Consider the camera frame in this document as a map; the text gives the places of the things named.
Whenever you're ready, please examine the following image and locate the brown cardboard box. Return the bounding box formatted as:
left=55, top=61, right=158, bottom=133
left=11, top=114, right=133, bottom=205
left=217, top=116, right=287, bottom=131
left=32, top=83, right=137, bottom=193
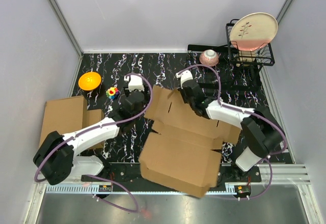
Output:
left=39, top=96, right=104, bottom=145
left=139, top=86, right=240, bottom=198

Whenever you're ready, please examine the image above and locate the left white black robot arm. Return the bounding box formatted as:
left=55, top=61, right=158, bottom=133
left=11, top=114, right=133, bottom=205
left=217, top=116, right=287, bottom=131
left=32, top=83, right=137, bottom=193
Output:
left=33, top=87, right=152, bottom=185

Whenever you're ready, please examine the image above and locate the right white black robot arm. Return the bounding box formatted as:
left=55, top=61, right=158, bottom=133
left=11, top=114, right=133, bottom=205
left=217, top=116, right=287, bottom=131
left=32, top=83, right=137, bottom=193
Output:
left=178, top=79, right=286, bottom=182

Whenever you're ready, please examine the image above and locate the closed brown cardboard box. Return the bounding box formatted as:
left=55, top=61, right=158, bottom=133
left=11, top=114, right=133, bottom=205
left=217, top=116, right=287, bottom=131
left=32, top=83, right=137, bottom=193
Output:
left=39, top=96, right=104, bottom=145

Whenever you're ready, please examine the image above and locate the colourful flower toy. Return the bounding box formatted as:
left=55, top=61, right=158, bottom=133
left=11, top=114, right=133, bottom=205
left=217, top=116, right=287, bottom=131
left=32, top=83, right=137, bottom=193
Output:
left=105, top=87, right=120, bottom=100

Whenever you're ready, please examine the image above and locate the pink patterned ceramic bowl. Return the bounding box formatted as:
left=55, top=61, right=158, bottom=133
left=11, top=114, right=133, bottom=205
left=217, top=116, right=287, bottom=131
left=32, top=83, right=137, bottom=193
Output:
left=199, top=49, right=219, bottom=67

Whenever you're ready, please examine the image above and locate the orange bowl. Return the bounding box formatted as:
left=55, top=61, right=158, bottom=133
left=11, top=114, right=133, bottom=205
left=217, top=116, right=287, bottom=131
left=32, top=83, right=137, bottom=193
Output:
left=78, top=72, right=101, bottom=91

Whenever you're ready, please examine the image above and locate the beige cup in rack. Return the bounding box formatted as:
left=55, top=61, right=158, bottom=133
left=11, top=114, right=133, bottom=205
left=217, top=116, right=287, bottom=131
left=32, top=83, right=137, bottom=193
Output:
left=236, top=50, right=257, bottom=67

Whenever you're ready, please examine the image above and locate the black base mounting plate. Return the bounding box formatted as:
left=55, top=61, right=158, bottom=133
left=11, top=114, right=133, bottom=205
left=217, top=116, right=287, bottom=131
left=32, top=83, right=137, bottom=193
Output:
left=80, top=162, right=262, bottom=184

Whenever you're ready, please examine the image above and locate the beige plate with leaf pattern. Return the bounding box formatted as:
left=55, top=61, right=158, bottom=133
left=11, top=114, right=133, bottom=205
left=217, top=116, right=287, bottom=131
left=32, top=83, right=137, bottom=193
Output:
left=230, top=12, right=278, bottom=51

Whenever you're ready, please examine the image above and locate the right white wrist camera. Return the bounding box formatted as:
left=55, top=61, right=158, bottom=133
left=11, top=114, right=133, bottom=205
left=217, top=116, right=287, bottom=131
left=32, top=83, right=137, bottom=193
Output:
left=176, top=70, right=194, bottom=88

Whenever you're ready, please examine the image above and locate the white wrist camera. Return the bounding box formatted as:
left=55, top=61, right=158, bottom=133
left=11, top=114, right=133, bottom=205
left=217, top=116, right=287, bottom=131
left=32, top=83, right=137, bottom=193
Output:
left=176, top=70, right=194, bottom=88
left=124, top=75, right=145, bottom=92

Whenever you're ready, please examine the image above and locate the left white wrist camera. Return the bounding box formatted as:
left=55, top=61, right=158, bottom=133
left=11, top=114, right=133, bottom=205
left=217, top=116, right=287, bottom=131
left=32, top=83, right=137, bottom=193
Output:
left=124, top=75, right=145, bottom=92

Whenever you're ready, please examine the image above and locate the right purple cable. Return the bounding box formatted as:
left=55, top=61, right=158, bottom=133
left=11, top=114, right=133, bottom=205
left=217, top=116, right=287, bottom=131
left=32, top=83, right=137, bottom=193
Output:
left=177, top=64, right=288, bottom=201

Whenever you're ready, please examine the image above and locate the purple cable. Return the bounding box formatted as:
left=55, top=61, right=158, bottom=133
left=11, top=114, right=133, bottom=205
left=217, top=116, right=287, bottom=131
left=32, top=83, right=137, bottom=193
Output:
left=177, top=64, right=288, bottom=201
left=34, top=73, right=153, bottom=213

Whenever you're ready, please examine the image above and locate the black wire dish rack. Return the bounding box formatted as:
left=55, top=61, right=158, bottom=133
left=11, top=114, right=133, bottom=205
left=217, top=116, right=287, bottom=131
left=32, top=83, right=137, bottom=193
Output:
left=187, top=19, right=275, bottom=92

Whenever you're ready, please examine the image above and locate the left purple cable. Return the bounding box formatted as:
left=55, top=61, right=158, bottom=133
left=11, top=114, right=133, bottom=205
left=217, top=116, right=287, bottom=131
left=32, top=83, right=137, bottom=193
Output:
left=34, top=73, right=153, bottom=213

